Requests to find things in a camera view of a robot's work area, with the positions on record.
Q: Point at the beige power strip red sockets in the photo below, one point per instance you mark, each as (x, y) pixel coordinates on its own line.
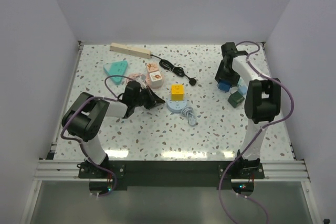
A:
(130, 50)

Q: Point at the yellow cube socket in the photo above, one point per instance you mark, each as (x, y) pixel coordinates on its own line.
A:
(177, 92)

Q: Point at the pink cube socket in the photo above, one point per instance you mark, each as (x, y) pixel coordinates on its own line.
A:
(152, 67)

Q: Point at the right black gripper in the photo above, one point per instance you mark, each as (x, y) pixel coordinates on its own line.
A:
(233, 80)

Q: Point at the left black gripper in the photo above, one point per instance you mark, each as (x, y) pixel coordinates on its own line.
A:
(154, 99)

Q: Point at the blue charger plug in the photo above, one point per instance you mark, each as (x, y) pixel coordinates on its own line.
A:
(242, 89)

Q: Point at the blue cube socket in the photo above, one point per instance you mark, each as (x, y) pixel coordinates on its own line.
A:
(224, 86)

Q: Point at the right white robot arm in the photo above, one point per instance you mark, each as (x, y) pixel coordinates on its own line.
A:
(262, 102)

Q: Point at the white cube socket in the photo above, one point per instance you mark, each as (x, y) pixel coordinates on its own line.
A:
(156, 79)

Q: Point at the dark green dragon cube socket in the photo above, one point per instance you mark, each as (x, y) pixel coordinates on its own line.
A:
(235, 99)

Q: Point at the teal triangular power strip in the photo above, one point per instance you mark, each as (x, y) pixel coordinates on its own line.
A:
(116, 70)

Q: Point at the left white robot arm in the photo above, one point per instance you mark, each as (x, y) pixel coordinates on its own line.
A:
(83, 120)

